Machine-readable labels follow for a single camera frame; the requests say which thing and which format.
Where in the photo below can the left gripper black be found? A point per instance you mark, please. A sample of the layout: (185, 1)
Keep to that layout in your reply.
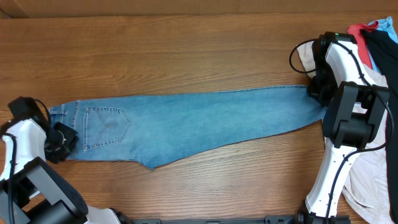
(72, 139)

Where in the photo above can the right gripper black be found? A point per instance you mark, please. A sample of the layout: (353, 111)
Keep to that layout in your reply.
(320, 96)

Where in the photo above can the light blue denim jeans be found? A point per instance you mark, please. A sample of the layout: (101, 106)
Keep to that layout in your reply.
(157, 130)

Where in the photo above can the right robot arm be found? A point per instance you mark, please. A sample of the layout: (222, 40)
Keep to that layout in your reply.
(355, 107)

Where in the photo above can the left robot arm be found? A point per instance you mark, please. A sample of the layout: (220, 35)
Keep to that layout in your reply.
(31, 190)

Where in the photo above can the red garment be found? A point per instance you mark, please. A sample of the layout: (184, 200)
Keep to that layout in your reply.
(363, 51)

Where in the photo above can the light blue garment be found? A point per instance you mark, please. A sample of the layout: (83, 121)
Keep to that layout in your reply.
(385, 25)

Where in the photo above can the beige cloth garment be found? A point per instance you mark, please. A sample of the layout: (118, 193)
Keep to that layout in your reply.
(365, 189)

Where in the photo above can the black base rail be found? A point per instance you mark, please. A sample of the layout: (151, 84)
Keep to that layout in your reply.
(214, 221)

